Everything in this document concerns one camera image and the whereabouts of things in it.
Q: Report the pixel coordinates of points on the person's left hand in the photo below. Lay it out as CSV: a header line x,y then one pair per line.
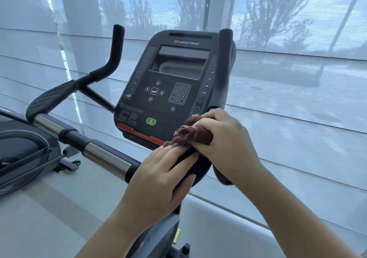
x,y
152,189

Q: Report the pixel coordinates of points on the person's right hand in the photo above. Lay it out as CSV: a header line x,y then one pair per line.
x,y
232,149

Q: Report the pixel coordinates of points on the brown cleaning cloth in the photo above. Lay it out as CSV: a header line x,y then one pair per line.
x,y
195,136

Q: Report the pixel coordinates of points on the black exercise bike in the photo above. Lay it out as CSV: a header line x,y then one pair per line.
x,y
160,103

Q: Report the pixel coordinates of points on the person's right forearm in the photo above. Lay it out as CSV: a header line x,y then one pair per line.
x,y
295,214

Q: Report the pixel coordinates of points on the translucent window blind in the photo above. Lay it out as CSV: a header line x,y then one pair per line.
x,y
286,108

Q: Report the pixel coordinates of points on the black elliptical machine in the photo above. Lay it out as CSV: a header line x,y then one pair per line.
x,y
20,151

